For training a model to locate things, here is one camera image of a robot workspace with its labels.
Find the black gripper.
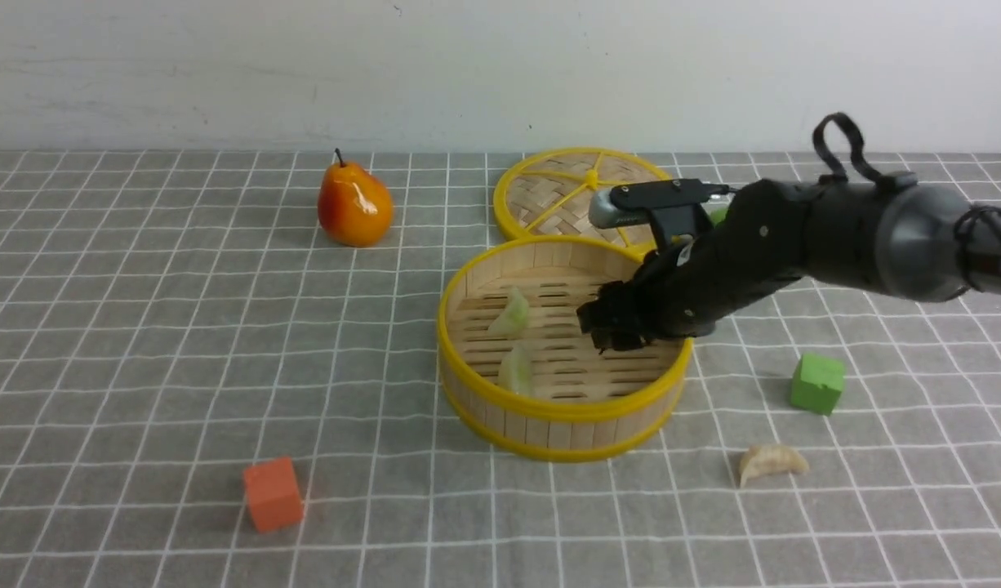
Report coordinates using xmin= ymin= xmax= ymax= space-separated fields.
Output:
xmin=576 ymin=180 xmax=819 ymax=354

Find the pale green dumpling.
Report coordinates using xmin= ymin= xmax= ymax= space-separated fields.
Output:
xmin=487 ymin=287 xmax=531 ymax=338
xmin=496 ymin=342 xmax=535 ymax=397

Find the beige dumpling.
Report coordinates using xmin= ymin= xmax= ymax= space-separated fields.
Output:
xmin=738 ymin=443 xmax=811 ymax=488

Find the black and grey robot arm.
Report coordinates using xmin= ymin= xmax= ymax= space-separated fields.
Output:
xmin=576 ymin=172 xmax=1001 ymax=351

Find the bamboo steamer tray yellow rim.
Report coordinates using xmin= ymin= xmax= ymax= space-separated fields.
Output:
xmin=436 ymin=237 xmax=693 ymax=462

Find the woven bamboo steamer lid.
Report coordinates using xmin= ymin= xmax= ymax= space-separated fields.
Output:
xmin=492 ymin=146 xmax=670 ymax=256

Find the green toy watermelon ball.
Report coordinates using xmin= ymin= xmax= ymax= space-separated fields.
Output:
xmin=707 ymin=207 xmax=728 ymax=227

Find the green foam cube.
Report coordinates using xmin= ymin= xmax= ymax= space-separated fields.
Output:
xmin=788 ymin=353 xmax=845 ymax=417

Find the orange toy pear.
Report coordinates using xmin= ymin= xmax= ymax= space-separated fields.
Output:
xmin=317 ymin=149 xmax=394 ymax=248

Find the orange foam cube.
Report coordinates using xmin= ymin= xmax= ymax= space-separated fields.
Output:
xmin=242 ymin=457 xmax=305 ymax=533

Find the grey checked tablecloth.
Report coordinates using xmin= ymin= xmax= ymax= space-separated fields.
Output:
xmin=0 ymin=150 xmax=1001 ymax=587

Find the black looped cable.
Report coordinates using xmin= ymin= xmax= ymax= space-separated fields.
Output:
xmin=811 ymin=113 xmax=916 ymax=194

